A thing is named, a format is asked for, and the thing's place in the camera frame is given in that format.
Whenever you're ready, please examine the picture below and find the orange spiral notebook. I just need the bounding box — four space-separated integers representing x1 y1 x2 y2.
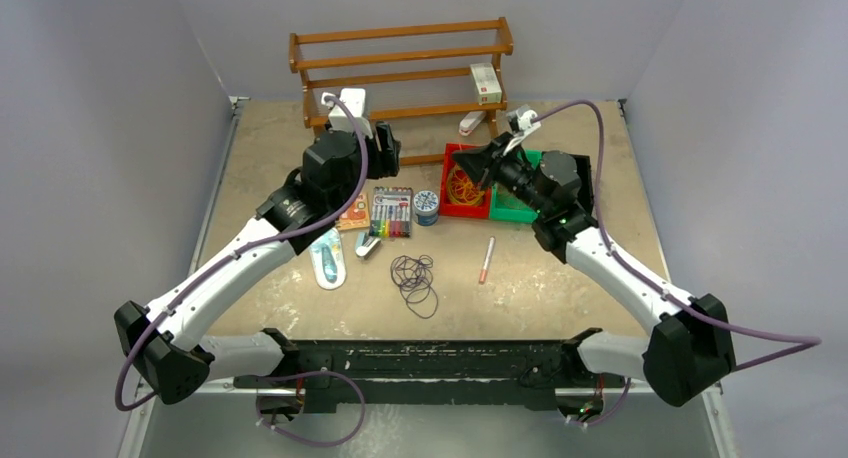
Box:
336 192 371 231

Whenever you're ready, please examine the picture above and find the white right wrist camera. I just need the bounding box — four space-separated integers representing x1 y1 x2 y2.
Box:
504 105 541 155

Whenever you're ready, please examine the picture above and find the wooden three-tier rack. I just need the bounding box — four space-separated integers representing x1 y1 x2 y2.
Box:
288 17 514 136

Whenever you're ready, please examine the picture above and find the blue white tape package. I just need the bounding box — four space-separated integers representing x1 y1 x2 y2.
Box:
309 228 347 291

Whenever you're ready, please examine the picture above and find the yellow cable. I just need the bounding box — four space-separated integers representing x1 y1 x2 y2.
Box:
446 163 488 209

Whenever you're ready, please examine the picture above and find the aluminium rail frame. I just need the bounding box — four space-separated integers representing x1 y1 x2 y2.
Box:
119 381 738 457

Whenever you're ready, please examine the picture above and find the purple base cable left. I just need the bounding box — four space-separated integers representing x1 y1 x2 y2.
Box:
254 368 367 449

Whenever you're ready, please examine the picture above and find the white red small box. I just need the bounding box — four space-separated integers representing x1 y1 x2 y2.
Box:
469 63 503 105

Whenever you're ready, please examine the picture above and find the round blue white tub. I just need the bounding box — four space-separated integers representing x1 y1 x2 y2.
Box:
412 190 440 226

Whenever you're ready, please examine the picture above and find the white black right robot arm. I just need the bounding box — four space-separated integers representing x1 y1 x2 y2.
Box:
451 133 737 407

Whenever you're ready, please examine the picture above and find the black plastic bin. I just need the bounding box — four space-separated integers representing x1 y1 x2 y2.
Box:
572 154 594 212

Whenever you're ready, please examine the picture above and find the pack of coloured markers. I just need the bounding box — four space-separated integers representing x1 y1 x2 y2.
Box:
369 187 413 238

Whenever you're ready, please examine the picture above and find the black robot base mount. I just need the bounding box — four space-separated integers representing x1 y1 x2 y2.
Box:
234 339 625 414

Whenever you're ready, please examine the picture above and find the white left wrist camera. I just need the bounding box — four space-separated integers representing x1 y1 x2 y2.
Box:
321 88 373 137

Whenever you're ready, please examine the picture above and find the white stapler under rack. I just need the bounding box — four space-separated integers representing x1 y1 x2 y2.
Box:
458 111 487 136

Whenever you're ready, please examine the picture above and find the red plastic bin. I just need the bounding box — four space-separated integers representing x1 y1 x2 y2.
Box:
439 143 492 220

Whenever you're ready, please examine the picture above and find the green plastic bin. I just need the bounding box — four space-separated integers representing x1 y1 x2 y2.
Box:
489 149 543 224

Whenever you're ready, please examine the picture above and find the white orange-capped marker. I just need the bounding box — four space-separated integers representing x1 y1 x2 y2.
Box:
478 236 496 284

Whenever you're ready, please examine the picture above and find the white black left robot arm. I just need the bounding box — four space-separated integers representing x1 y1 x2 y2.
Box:
113 121 401 411

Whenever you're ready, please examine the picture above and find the orange cable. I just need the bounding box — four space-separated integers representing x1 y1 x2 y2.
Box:
457 166 495 201

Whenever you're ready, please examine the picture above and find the light blue white stapler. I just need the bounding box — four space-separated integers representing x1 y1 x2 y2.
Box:
354 232 381 260

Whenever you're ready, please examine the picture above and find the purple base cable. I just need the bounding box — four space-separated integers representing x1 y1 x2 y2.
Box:
566 375 633 430
254 368 367 449

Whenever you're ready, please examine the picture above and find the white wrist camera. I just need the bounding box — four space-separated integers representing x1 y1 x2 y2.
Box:
504 105 541 155
321 88 373 137

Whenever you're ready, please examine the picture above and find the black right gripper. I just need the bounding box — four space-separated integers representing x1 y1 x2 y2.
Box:
451 133 551 215

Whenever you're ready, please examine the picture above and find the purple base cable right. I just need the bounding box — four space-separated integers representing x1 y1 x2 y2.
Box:
566 375 633 430

